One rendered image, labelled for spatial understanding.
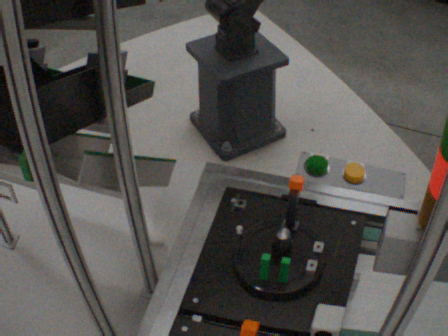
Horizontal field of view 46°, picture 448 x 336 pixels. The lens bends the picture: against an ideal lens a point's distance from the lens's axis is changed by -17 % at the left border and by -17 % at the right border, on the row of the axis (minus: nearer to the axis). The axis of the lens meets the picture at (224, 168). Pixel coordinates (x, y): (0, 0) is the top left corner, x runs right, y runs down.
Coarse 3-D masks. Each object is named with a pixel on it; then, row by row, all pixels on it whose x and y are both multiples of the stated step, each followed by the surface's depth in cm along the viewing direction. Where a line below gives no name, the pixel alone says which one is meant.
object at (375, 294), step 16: (368, 240) 94; (368, 256) 95; (368, 272) 93; (368, 288) 91; (384, 288) 90; (352, 304) 89; (368, 304) 88; (384, 304) 88; (208, 320) 85; (352, 320) 87; (368, 320) 86; (384, 320) 86
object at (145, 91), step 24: (0, 72) 66; (72, 72) 82; (96, 72) 66; (0, 96) 58; (48, 96) 59; (72, 96) 63; (96, 96) 68; (144, 96) 80; (0, 120) 59; (48, 120) 60; (72, 120) 65; (96, 120) 70; (0, 144) 60; (48, 144) 62
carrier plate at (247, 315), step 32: (224, 192) 99; (224, 224) 95; (256, 224) 95; (320, 224) 94; (352, 224) 94; (224, 256) 90; (352, 256) 89; (192, 288) 86; (224, 288) 86; (320, 288) 85; (224, 320) 83; (256, 320) 82; (288, 320) 82
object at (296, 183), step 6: (294, 180) 87; (300, 180) 87; (294, 186) 87; (300, 186) 87; (294, 192) 86; (300, 192) 87; (294, 198) 86; (288, 204) 89; (294, 204) 88; (288, 210) 89; (294, 210) 89; (288, 216) 89; (294, 216) 89; (288, 222) 90; (294, 222) 90
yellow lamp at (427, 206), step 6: (426, 192) 54; (426, 198) 54; (432, 198) 53; (426, 204) 54; (432, 204) 53; (420, 210) 56; (426, 210) 54; (420, 216) 56; (426, 216) 54; (420, 222) 56; (426, 222) 55
